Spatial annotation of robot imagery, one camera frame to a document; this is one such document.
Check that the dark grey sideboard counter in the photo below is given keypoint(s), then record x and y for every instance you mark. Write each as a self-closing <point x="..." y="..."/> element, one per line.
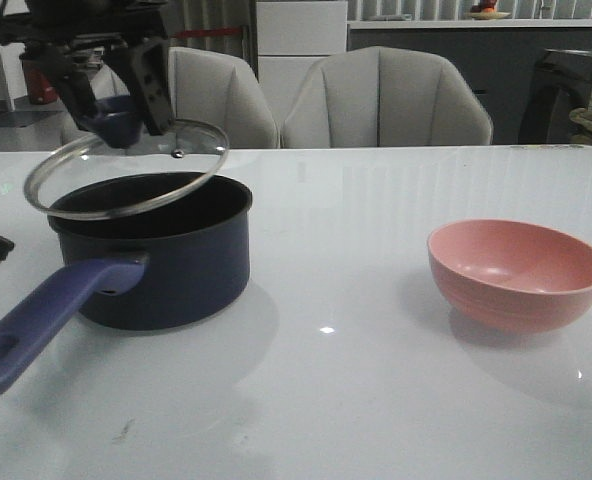
<point x="495" y="57"/>

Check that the red barrier tape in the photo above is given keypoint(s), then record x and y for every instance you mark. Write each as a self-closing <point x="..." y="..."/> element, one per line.
<point x="209" y="33"/>

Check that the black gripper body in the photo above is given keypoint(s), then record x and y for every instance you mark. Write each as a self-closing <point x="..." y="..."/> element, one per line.
<point x="67" y="27"/>

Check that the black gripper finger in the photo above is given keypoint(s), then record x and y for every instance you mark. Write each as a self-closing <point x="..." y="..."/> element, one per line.
<point x="71" y="84"/>
<point x="143" y="69"/>

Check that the grey chair right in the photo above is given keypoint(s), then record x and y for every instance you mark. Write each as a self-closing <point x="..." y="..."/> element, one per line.
<point x="385" y="97"/>

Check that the glass lid with blue knob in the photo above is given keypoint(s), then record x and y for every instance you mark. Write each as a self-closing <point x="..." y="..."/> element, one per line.
<point x="119" y="169"/>

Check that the fruit plate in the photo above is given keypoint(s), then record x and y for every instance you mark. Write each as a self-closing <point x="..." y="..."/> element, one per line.
<point x="486" y="10"/>

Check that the red bin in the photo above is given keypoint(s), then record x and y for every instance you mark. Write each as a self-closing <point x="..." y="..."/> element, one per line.
<point x="39" y="89"/>

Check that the pink bowl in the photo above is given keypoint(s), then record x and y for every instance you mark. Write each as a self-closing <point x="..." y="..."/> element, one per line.
<point x="512" y="276"/>

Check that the grey chair left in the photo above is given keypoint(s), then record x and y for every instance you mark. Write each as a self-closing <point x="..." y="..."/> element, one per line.
<point x="223" y="91"/>

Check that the dark blue saucepan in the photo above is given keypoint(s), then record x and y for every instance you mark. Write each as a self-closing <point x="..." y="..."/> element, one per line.
<point x="167" y="267"/>

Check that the white drawer cabinet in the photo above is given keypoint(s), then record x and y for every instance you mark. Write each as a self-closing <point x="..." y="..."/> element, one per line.
<point x="291" y="36"/>

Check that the grey chair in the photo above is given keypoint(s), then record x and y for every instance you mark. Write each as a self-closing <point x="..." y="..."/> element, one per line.
<point x="223" y="91"/>
<point x="385" y="97"/>

